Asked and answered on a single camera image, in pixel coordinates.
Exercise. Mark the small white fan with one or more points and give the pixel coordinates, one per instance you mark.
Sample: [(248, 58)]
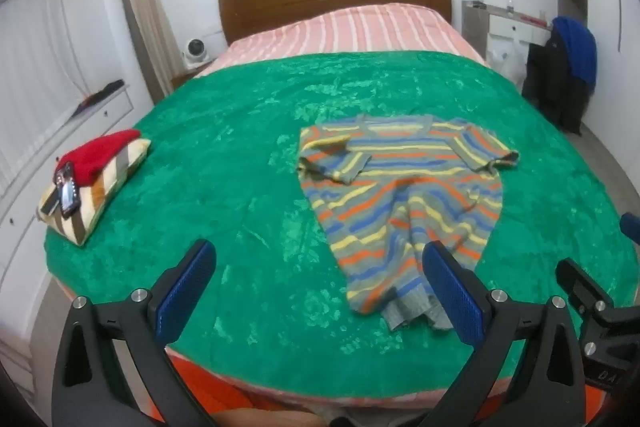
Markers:
[(191, 49)]

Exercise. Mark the beige curtain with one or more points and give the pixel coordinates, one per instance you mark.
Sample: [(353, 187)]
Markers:
[(145, 7)]

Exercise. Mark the blue garment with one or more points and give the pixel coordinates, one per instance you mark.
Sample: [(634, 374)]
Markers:
[(580, 47)]

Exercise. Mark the red cloth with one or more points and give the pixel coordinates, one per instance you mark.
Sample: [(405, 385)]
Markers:
[(95, 154)]

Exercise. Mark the white wardrobe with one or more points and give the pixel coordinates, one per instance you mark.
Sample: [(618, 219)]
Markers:
[(607, 57)]

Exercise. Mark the striped knit t-shirt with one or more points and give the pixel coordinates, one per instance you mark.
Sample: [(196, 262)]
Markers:
[(400, 207)]

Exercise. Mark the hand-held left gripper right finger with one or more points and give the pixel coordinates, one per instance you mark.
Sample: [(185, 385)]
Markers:
[(452, 292)]

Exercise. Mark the white desk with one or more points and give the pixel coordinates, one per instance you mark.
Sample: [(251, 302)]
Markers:
[(510, 29)]

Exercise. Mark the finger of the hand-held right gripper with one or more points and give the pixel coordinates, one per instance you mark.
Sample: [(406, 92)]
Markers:
[(575, 281), (630, 225)]

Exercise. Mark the dark long object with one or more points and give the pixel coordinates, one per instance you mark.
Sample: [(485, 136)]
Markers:
[(102, 91)]

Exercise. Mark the wooden nightstand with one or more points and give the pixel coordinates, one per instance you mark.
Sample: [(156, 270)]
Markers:
[(181, 81)]

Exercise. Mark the pink striped bedsheet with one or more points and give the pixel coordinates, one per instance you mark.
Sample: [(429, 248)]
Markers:
[(350, 32)]

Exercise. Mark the black phone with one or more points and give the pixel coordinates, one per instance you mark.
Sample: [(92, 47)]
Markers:
[(68, 194)]

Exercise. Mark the green floral blanket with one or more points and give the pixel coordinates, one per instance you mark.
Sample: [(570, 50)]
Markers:
[(240, 157)]

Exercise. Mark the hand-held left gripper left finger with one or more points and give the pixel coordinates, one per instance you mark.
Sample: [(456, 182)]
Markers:
[(186, 287)]

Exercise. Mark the flat red item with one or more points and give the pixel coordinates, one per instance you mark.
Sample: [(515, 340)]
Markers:
[(532, 20)]

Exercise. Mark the black jacket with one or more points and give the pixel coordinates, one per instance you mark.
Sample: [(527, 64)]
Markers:
[(555, 77)]

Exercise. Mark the orange cloth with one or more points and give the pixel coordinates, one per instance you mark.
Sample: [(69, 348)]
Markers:
[(210, 387)]

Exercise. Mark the brown striped pillow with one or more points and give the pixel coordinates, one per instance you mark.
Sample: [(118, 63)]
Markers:
[(102, 194)]

